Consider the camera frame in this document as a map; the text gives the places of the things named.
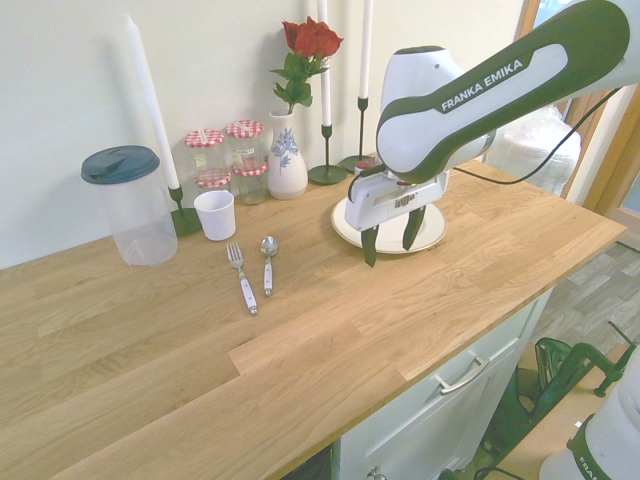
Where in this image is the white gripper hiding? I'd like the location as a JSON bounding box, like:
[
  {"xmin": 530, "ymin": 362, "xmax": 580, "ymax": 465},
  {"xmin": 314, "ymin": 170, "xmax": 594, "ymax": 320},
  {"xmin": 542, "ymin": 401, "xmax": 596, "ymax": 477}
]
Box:
[{"xmin": 343, "ymin": 168, "xmax": 454, "ymax": 269}]

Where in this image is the white-handled metal spoon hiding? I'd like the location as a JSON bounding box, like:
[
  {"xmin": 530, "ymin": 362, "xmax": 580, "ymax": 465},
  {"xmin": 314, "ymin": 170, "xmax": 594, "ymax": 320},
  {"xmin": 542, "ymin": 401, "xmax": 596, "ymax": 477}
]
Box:
[{"xmin": 259, "ymin": 235, "xmax": 279, "ymax": 297}]

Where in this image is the white gold-rimmed plate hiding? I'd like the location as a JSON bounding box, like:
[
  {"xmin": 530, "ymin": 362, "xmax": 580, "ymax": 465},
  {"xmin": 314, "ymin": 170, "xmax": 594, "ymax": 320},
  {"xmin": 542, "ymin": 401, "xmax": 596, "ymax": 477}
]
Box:
[{"xmin": 330, "ymin": 197, "xmax": 448, "ymax": 255}]

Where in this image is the tall dark green candle holder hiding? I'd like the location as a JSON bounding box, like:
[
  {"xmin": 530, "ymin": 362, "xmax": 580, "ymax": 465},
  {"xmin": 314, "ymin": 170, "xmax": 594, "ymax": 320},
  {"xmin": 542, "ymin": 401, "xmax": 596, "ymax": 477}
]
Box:
[
  {"xmin": 339, "ymin": 96, "xmax": 377, "ymax": 175},
  {"xmin": 307, "ymin": 123, "xmax": 347, "ymax": 186}
]

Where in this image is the white vase blue flower print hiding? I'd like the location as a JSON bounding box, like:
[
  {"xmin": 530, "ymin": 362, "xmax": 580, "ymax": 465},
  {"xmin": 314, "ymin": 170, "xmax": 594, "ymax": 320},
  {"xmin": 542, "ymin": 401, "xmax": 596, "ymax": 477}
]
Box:
[{"xmin": 267, "ymin": 110, "xmax": 309, "ymax": 201}]

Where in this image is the glass jar red checked lid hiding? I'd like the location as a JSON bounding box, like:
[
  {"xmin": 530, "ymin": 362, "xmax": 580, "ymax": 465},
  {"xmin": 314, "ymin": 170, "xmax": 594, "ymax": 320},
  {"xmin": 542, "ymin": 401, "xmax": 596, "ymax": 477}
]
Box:
[
  {"xmin": 183, "ymin": 129, "xmax": 226, "ymax": 177},
  {"xmin": 193, "ymin": 169, "xmax": 234, "ymax": 195},
  {"xmin": 231, "ymin": 157, "xmax": 270, "ymax": 206},
  {"xmin": 225, "ymin": 119, "xmax": 265, "ymax": 169}
]

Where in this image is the white plastic bag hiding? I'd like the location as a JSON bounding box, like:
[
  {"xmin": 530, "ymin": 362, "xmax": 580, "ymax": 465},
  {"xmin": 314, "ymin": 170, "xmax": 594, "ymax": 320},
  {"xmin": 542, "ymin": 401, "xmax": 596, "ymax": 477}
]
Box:
[{"xmin": 485, "ymin": 97, "xmax": 584, "ymax": 202}]

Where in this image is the white taper candle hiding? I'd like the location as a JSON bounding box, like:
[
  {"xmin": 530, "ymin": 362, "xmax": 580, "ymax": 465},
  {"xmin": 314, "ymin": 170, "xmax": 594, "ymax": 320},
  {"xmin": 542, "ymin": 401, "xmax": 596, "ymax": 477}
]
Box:
[
  {"xmin": 358, "ymin": 0, "xmax": 375, "ymax": 99},
  {"xmin": 316, "ymin": 0, "xmax": 333, "ymax": 127}
]

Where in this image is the white ribbed cup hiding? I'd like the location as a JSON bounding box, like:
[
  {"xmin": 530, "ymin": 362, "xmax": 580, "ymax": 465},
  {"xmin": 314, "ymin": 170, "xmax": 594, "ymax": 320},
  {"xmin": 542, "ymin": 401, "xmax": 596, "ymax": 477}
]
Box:
[{"xmin": 193, "ymin": 190, "xmax": 236, "ymax": 242}]

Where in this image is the white kitchen cabinet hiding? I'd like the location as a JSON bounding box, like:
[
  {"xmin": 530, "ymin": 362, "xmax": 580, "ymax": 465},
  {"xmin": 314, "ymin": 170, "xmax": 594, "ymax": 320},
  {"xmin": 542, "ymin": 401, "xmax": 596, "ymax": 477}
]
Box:
[{"xmin": 279, "ymin": 288, "xmax": 556, "ymax": 480}]

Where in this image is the short dark green candle holder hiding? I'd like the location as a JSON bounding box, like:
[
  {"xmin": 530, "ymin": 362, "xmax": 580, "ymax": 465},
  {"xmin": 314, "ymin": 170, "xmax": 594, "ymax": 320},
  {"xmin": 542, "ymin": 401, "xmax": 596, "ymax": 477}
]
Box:
[{"xmin": 168, "ymin": 185, "xmax": 204, "ymax": 237}]

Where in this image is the red rose with green leaves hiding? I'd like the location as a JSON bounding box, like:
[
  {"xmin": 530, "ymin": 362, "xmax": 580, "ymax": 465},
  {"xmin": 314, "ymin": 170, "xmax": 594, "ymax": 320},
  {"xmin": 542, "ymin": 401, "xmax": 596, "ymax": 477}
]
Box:
[{"xmin": 269, "ymin": 16, "xmax": 345, "ymax": 115}]

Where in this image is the green metal clamp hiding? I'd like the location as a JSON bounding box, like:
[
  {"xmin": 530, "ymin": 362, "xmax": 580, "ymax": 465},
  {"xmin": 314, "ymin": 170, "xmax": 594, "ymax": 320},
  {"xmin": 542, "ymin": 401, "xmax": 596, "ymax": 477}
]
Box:
[{"xmin": 519, "ymin": 319, "xmax": 640, "ymax": 446}]

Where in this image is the clear pitcher with teal lid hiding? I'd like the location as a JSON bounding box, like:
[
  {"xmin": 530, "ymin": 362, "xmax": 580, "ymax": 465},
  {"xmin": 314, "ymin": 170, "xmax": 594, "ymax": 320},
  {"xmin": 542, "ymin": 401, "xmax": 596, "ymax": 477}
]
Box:
[{"xmin": 80, "ymin": 145, "xmax": 179, "ymax": 267}]

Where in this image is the long white leaning candle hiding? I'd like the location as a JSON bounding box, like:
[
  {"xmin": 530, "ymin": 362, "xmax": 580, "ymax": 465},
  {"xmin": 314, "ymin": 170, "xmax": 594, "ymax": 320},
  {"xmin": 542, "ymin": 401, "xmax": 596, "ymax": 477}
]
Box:
[{"xmin": 123, "ymin": 13, "xmax": 180, "ymax": 190}]

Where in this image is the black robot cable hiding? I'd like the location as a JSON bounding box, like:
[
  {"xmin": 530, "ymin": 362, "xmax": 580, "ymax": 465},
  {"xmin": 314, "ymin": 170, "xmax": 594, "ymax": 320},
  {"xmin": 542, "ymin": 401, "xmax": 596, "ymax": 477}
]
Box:
[{"xmin": 449, "ymin": 84, "xmax": 626, "ymax": 187}]

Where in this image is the white-handled metal fork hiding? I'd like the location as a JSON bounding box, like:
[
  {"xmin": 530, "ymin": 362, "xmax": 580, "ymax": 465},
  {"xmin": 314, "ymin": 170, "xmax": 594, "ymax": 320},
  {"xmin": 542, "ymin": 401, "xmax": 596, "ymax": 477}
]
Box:
[{"xmin": 225, "ymin": 242, "xmax": 260, "ymax": 317}]

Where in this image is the silver drawer handle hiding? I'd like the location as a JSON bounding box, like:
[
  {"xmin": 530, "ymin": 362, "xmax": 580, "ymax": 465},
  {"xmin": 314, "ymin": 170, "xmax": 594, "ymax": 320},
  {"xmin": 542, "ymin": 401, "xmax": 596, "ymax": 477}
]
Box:
[{"xmin": 432, "ymin": 355, "xmax": 491, "ymax": 396}]

